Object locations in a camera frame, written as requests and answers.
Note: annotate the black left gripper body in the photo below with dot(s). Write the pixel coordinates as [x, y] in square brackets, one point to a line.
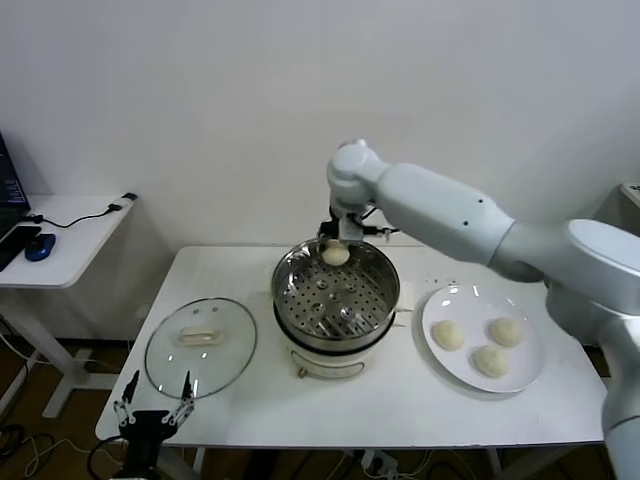
[145, 432]

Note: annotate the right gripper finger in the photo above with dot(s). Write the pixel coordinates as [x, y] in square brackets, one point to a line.
[351, 230]
[327, 231]

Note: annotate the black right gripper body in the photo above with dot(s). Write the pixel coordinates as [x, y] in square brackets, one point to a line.
[350, 212]

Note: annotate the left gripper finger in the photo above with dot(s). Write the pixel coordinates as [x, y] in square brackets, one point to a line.
[187, 395]
[129, 392]

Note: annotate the white steamed baozi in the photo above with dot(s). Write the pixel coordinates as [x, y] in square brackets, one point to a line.
[335, 254]
[506, 332]
[448, 334]
[491, 361]

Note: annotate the glass pot lid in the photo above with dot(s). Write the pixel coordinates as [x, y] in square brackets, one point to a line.
[230, 325]

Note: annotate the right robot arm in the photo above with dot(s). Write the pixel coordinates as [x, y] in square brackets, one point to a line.
[440, 210]

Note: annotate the stainless steel steamer basket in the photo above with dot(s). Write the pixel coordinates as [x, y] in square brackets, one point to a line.
[360, 305]

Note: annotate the white round plate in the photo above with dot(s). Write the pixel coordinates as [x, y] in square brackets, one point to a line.
[450, 305]

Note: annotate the cream electric cooking pot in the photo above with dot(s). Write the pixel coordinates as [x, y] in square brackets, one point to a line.
[330, 361]

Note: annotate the white side desk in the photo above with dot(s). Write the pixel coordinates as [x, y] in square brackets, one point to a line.
[75, 250]

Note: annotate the blue computer mouse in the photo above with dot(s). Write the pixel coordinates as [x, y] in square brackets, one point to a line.
[40, 248]

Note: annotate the white power strip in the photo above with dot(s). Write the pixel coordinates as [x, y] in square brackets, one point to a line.
[380, 461]

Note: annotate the black laptop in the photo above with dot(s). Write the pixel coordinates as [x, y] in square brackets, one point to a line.
[9, 200]

